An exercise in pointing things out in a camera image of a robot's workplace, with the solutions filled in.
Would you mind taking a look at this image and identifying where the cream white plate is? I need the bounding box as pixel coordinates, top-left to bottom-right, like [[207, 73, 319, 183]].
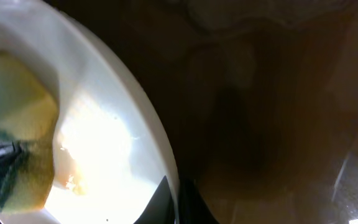
[[0, 1, 179, 223]]

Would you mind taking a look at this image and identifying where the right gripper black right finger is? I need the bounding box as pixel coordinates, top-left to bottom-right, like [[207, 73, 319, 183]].
[[178, 179, 219, 224]]

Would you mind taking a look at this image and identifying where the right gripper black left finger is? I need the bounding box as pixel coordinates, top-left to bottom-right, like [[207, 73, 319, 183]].
[[134, 176, 175, 224]]

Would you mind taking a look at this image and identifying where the yellow green sponge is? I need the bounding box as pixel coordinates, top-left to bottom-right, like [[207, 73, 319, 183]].
[[0, 52, 58, 213]]

